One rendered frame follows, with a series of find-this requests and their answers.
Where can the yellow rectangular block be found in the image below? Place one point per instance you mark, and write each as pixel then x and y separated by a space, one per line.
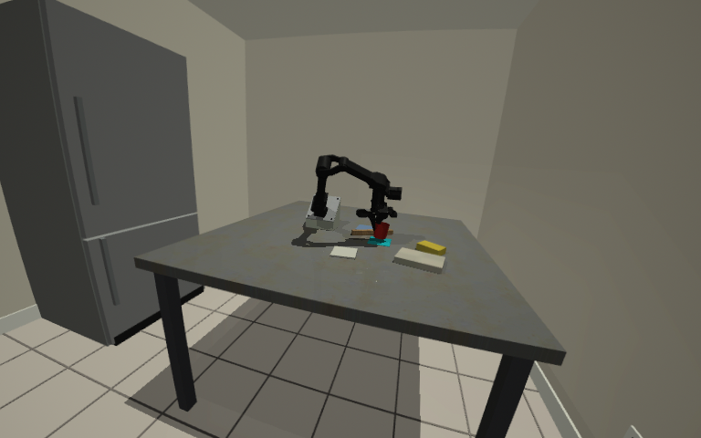
pixel 431 248

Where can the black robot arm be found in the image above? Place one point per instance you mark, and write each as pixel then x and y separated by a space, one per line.
pixel 377 181

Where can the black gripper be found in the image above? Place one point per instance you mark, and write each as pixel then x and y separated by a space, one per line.
pixel 362 213

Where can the tan wooden strip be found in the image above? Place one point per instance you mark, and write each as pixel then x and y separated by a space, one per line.
pixel 367 232

